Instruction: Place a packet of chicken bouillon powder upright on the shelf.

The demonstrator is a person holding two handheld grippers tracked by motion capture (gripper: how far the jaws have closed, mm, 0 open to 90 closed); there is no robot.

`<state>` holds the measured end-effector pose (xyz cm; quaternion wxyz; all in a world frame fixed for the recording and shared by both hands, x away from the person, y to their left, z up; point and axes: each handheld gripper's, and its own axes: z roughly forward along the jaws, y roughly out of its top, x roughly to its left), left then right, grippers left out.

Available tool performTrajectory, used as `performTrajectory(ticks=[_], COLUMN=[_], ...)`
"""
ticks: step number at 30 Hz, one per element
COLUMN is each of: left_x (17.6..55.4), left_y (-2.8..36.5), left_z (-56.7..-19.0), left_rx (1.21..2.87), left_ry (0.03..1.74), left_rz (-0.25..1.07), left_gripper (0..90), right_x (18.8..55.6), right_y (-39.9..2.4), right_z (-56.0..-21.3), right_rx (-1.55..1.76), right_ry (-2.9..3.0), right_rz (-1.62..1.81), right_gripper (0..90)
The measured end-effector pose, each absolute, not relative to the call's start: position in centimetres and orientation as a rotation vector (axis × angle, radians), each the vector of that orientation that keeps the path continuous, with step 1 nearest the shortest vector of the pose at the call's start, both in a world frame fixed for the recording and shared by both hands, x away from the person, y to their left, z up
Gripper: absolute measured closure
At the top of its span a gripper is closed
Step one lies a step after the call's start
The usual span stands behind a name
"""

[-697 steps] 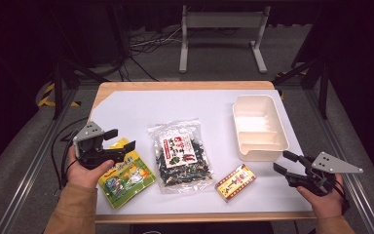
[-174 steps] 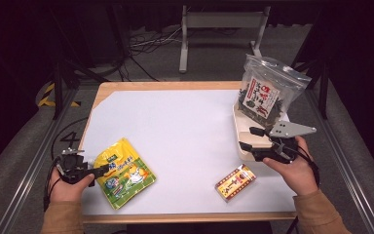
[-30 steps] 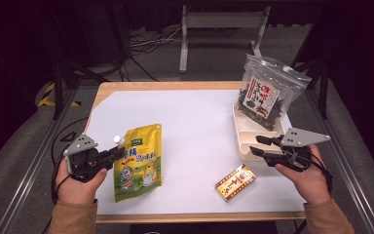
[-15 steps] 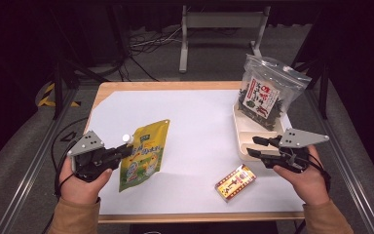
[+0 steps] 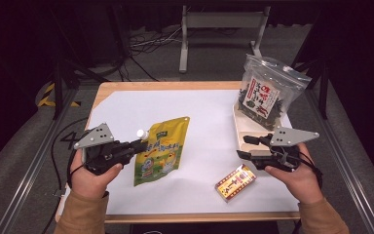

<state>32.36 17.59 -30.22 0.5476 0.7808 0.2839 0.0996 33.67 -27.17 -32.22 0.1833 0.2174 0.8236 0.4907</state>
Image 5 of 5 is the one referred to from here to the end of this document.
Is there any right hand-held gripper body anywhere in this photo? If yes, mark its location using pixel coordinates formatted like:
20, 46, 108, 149
254, 126, 320, 173

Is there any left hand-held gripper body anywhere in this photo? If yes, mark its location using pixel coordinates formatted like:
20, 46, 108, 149
73, 122, 144, 176

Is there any white plastic bin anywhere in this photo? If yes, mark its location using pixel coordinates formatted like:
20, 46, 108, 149
232, 102, 293, 154

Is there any yellow green spout pouch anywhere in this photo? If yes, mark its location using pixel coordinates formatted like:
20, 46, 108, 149
132, 116, 191, 188

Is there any small red yellow box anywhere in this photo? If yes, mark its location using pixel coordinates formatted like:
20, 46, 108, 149
214, 163, 258, 203

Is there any clear bag of dried seaweed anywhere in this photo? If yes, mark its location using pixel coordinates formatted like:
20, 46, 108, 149
236, 53, 313, 132

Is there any person's right hand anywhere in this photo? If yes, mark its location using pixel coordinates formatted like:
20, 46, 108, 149
264, 142, 322, 207

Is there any person's left hand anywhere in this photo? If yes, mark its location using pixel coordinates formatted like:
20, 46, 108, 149
69, 147, 125, 200

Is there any black tripod stand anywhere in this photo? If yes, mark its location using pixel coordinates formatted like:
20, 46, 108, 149
45, 3, 111, 121
272, 6, 332, 121

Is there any white table mat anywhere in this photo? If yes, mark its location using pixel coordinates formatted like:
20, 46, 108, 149
57, 89, 301, 216

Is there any yellow black hazard tape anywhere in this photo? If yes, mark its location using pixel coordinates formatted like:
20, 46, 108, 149
37, 82, 81, 108

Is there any grey metal stand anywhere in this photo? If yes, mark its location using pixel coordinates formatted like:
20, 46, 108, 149
178, 4, 272, 74

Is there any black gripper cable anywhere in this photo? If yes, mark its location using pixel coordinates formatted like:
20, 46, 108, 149
65, 130, 91, 190
291, 149, 324, 234

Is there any bundle of floor cables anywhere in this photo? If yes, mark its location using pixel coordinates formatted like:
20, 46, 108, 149
116, 25, 189, 82

